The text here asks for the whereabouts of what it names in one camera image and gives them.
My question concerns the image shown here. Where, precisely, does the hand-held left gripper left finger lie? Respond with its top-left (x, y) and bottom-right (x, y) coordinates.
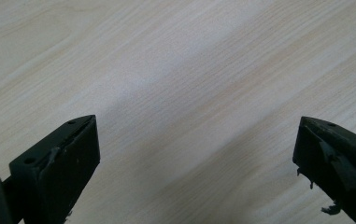
top-left (2, 114), bottom-right (101, 224)

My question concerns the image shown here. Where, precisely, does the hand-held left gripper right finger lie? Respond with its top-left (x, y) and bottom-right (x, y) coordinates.
top-left (292, 116), bottom-right (356, 224)

